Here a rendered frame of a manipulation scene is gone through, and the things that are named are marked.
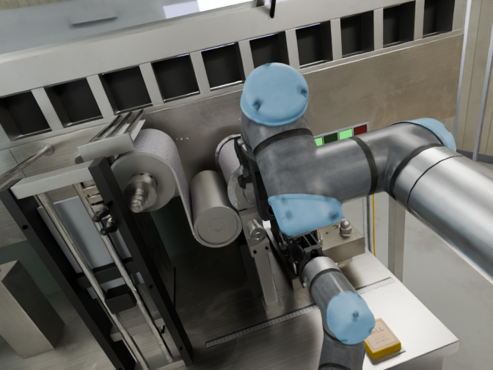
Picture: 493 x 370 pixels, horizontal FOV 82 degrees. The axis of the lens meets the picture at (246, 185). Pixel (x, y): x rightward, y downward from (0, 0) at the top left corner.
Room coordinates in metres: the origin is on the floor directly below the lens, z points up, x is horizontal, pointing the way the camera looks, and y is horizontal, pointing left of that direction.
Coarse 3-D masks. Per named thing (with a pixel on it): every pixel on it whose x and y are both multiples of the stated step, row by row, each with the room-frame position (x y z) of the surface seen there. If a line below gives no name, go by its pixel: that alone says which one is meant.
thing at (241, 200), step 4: (236, 184) 0.60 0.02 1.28; (236, 188) 0.60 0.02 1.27; (240, 188) 0.61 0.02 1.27; (236, 192) 0.60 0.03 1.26; (240, 192) 0.60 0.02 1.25; (236, 196) 0.60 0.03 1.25; (240, 196) 0.60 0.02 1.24; (240, 200) 0.60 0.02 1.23; (244, 200) 0.61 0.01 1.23; (244, 204) 0.61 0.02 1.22; (248, 204) 0.61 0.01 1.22; (248, 208) 0.61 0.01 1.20
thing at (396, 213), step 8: (392, 200) 1.22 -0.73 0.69; (392, 208) 1.22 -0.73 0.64; (400, 208) 1.20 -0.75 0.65; (392, 216) 1.22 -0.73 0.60; (400, 216) 1.20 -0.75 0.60; (392, 224) 1.22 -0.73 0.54; (400, 224) 1.20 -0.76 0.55; (392, 232) 1.22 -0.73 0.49; (400, 232) 1.20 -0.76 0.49; (392, 240) 1.21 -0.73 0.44; (400, 240) 1.20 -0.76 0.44; (392, 248) 1.21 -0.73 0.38; (400, 248) 1.20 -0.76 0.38; (392, 256) 1.21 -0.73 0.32; (400, 256) 1.20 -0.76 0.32; (392, 264) 1.21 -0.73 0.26; (400, 264) 1.20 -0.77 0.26; (392, 272) 1.21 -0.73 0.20; (400, 272) 1.20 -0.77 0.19; (400, 280) 1.20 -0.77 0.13
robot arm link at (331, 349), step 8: (328, 336) 0.34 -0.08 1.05; (328, 344) 0.33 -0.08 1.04; (336, 344) 0.33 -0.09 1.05; (344, 344) 0.32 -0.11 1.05; (352, 344) 0.32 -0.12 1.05; (360, 344) 0.32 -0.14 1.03; (328, 352) 0.32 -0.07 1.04; (336, 352) 0.31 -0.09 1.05; (344, 352) 0.31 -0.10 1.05; (352, 352) 0.31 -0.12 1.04; (360, 352) 0.31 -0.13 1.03; (320, 360) 0.32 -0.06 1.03; (328, 360) 0.30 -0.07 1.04; (336, 360) 0.30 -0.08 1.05; (344, 360) 0.30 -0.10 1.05; (352, 360) 0.30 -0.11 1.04; (360, 360) 0.30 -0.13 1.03; (352, 368) 0.29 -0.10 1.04; (360, 368) 0.29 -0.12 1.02
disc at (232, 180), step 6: (240, 168) 0.61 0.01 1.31; (234, 174) 0.61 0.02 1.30; (240, 174) 0.61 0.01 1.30; (234, 180) 0.61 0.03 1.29; (228, 186) 0.61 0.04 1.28; (234, 186) 0.61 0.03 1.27; (228, 192) 0.60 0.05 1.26; (234, 192) 0.61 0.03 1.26; (234, 198) 0.61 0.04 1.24; (234, 204) 0.61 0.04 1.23; (240, 204) 0.61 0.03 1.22; (240, 210) 0.61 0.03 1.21
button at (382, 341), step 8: (376, 320) 0.44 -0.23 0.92; (376, 328) 0.42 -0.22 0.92; (384, 328) 0.42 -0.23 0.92; (368, 336) 0.41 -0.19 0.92; (376, 336) 0.40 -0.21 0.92; (384, 336) 0.40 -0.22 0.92; (392, 336) 0.39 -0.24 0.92; (368, 344) 0.39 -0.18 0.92; (376, 344) 0.38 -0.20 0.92; (384, 344) 0.38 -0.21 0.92; (392, 344) 0.38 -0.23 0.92; (400, 344) 0.38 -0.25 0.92; (368, 352) 0.38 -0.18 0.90; (376, 352) 0.37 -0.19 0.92; (384, 352) 0.37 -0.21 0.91
